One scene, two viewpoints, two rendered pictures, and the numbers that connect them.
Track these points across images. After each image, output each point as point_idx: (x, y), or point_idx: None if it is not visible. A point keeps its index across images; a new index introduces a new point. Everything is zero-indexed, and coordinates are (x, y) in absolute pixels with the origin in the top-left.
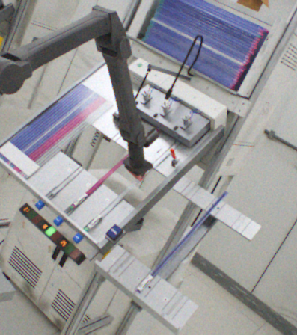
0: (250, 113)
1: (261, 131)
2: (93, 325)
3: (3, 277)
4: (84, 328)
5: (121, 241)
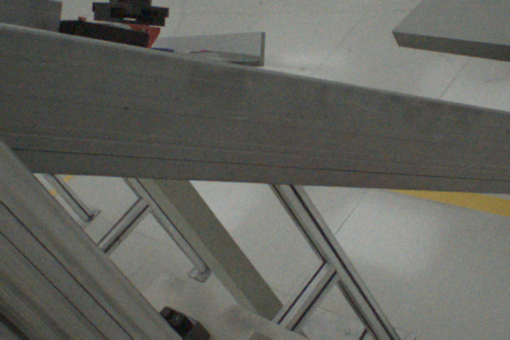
0: None
1: None
2: (285, 307)
3: (418, 31)
4: (302, 287)
5: (194, 293)
